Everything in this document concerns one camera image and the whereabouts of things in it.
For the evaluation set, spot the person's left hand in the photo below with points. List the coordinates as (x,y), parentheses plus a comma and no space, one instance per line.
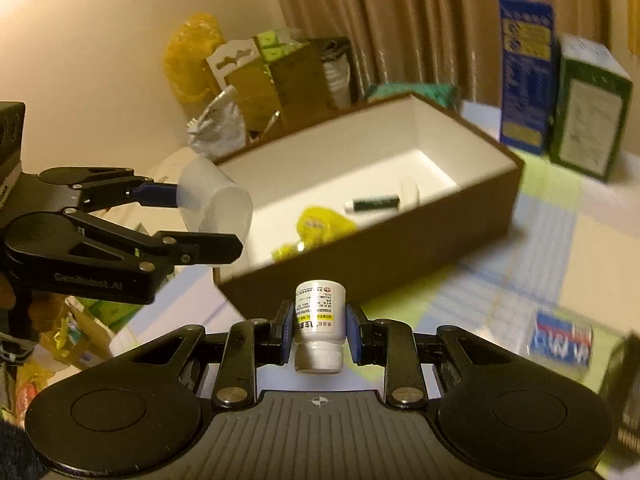
(47,312)

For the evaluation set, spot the black product box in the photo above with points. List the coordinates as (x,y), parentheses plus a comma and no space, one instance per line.
(622,395)

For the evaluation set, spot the olive cardboard box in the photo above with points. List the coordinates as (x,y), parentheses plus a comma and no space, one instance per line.
(295,85)

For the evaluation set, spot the silver foil bag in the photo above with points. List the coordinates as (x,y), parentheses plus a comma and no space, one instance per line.
(217,125)

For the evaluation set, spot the translucent plastic cup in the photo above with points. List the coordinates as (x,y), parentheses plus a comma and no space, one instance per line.
(220,205)

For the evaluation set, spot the green tissue packs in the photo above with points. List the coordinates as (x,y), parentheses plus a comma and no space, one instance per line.
(275,42)

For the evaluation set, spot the beige curtain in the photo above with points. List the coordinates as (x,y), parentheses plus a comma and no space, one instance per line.
(425,25)

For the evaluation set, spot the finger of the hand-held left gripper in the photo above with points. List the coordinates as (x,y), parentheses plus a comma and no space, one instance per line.
(200,250)
(157,195)

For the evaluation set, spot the white medicine bottle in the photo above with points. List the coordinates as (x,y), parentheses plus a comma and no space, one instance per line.
(320,315)

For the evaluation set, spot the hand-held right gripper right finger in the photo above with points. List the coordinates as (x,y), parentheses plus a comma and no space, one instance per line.
(352,335)

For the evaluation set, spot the blue carton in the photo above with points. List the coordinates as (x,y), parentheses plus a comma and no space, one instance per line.
(527,75)

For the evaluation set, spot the dark green pen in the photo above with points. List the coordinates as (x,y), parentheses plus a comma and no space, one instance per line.
(372,203)

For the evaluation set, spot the white carved chair back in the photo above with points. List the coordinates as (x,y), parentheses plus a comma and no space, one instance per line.
(230,60)

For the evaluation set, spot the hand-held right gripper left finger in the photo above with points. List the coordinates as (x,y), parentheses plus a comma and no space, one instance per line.
(287,332)

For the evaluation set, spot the green carton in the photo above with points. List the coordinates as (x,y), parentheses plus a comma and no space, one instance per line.
(587,110)

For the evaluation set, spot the plaid tablecloth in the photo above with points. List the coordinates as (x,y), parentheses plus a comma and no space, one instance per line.
(565,260)

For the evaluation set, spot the teal package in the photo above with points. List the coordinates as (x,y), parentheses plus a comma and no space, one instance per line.
(425,92)

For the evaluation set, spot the brown cardboard box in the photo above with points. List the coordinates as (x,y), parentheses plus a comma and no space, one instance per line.
(400,240)

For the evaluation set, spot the yellow snack packet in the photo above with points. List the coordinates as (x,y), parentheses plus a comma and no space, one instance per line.
(320,227)

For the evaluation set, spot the yellow plastic bag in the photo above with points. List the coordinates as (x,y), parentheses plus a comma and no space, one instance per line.
(192,55)

